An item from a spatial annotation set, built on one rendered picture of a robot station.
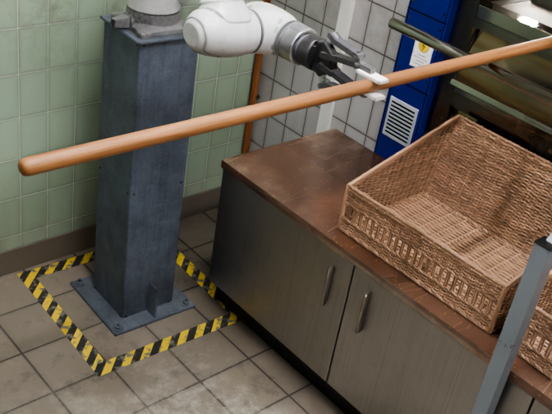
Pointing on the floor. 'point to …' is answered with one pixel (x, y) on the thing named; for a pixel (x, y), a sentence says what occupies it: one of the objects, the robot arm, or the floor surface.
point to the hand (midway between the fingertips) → (370, 84)
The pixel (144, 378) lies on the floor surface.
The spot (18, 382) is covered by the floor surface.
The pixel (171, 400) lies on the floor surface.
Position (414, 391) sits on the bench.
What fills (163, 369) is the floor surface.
